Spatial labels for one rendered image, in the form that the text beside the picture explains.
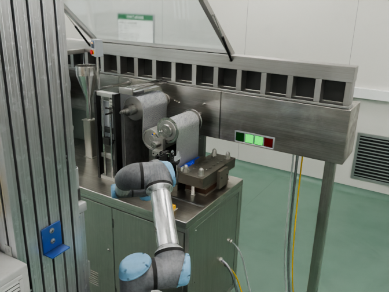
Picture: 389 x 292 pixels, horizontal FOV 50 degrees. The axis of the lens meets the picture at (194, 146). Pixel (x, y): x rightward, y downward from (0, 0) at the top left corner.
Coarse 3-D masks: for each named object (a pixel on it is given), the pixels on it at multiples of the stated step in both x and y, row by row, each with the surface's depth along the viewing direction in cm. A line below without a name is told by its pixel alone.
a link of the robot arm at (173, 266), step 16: (160, 160) 179; (144, 176) 172; (160, 176) 172; (160, 192) 169; (160, 208) 165; (160, 224) 162; (160, 240) 158; (176, 240) 159; (160, 256) 154; (176, 256) 153; (160, 272) 149; (176, 272) 150; (160, 288) 150
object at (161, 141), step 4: (156, 140) 235; (160, 140) 233; (164, 140) 234; (160, 144) 233; (164, 144) 235; (156, 148) 236; (160, 148) 235; (164, 148) 236; (152, 152) 234; (156, 152) 233
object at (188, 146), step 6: (198, 132) 250; (180, 138) 234; (186, 138) 240; (192, 138) 246; (198, 138) 252; (180, 144) 235; (186, 144) 241; (192, 144) 247; (198, 144) 253; (180, 150) 236; (186, 150) 243; (192, 150) 249; (186, 156) 244; (192, 156) 250; (180, 162) 239; (186, 162) 245
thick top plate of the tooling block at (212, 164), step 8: (208, 160) 251; (216, 160) 251; (224, 160) 251; (232, 160) 253; (192, 168) 239; (208, 168) 239; (216, 168) 240; (232, 168) 256; (184, 176) 231; (192, 176) 228; (208, 176) 230; (216, 176) 239; (192, 184) 229; (200, 184) 226; (208, 184) 232
